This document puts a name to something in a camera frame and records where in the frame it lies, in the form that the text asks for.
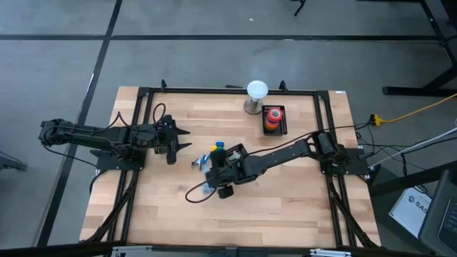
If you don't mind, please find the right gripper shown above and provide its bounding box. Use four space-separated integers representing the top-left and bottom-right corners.
205 148 253 200

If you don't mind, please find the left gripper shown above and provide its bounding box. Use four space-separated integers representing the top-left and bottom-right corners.
154 114 193 166

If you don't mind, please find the red tape roll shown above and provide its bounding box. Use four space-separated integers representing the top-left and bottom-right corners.
267 108 283 124

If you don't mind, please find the white mushroom lamp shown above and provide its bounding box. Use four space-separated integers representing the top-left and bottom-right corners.
243 79 269 116

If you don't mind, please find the black rig crossbar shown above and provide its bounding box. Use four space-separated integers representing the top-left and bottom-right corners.
0 241 457 257

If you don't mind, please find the grey furniture foot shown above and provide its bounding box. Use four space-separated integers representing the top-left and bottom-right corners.
0 151 28 171

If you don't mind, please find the black tripod leg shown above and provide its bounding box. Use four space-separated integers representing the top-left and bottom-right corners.
291 0 308 17

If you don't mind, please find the black beam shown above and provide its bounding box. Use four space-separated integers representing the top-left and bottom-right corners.
369 160 457 197

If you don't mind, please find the white cardboard box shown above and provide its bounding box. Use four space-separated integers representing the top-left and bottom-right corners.
388 187 433 239

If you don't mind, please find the grey pole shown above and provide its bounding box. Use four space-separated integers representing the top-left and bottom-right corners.
369 126 457 169

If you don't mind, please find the dark laptop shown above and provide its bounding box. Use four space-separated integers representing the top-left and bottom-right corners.
418 169 457 257

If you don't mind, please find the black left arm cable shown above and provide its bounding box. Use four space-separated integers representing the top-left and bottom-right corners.
151 102 168 126

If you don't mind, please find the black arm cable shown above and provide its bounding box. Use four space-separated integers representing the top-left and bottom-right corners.
151 102 168 126
184 123 374 204

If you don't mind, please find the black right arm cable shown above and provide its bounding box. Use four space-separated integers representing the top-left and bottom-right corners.
184 123 374 204

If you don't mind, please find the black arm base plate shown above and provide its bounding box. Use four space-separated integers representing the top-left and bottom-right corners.
89 148 147 171
319 148 372 176

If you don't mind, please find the yellow power cable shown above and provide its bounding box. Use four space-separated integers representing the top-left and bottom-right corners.
370 93 457 126

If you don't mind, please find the black desk frame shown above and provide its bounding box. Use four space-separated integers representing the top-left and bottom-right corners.
382 0 457 98

